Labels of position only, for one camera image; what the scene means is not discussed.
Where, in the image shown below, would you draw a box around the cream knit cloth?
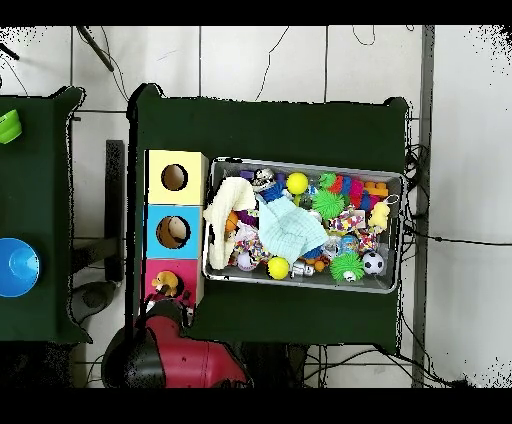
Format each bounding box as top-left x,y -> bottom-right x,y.
202,176 -> 258,271

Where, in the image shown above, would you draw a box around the light blue knit cloth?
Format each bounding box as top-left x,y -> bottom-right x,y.
255,195 -> 330,265

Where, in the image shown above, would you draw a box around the yellow sponge duck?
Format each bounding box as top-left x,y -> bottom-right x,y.
366,199 -> 392,231

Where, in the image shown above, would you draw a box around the wooden box with three holes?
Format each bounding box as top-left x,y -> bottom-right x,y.
140,149 -> 210,314

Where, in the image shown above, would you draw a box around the clear mesh bin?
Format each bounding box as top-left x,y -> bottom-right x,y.
202,156 -> 406,295

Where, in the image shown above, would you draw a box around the yellow ball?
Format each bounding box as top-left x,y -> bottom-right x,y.
266,256 -> 291,281
285,171 -> 310,196

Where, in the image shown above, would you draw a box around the plain green spiky ball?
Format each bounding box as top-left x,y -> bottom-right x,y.
311,188 -> 346,221

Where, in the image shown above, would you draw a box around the dark green table cloth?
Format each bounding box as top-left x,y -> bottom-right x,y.
125,82 -> 410,348

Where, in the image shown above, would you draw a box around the rainbow spiky caterpillar toy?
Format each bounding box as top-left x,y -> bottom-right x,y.
318,171 -> 381,212

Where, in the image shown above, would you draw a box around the green spiky eyed ball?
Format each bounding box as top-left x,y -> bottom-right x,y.
328,251 -> 366,283

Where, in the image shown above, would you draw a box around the small soccer ball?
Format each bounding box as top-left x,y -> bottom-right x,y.
361,250 -> 386,276

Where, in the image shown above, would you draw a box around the black upright panel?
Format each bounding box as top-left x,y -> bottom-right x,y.
104,139 -> 126,283

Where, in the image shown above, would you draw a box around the grey round base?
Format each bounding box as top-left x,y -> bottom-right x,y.
69,279 -> 118,325

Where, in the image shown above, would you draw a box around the green covered side table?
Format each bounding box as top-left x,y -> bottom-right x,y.
0,86 -> 93,346

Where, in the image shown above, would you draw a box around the black tripod leg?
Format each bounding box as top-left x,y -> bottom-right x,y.
0,41 -> 21,62
75,25 -> 116,73

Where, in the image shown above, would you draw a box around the blue bowl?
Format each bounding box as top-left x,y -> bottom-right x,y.
0,237 -> 42,298

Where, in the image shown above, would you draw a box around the green cup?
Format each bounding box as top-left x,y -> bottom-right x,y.
0,108 -> 24,145

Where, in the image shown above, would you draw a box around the black cable bundle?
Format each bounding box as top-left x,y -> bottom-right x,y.
403,142 -> 431,219

